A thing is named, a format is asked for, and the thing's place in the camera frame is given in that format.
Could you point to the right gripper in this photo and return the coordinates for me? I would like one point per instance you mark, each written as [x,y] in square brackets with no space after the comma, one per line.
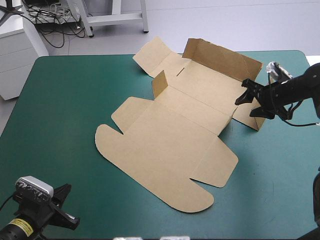
[273,98]

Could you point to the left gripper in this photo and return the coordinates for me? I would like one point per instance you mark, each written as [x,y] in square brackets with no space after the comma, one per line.
[35,211]

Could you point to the brown cardboard box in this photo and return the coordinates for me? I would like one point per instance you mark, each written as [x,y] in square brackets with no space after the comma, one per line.
[175,140]

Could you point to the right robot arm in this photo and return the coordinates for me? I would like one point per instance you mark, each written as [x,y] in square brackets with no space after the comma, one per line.
[306,85]

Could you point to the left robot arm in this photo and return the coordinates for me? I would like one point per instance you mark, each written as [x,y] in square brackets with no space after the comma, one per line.
[15,228]

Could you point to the white cabinet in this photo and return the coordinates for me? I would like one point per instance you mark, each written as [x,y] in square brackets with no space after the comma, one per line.
[15,57]

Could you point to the black chair base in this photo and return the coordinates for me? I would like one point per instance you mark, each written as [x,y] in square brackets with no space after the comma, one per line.
[8,10]

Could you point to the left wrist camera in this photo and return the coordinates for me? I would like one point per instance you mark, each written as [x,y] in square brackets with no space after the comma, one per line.
[35,188]

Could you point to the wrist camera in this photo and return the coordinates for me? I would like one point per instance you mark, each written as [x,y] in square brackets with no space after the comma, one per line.
[276,71]
[35,188]

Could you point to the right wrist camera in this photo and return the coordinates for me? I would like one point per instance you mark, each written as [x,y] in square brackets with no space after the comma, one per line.
[276,71]

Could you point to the white metal frame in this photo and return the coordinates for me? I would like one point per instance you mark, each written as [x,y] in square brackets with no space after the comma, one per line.
[115,18]

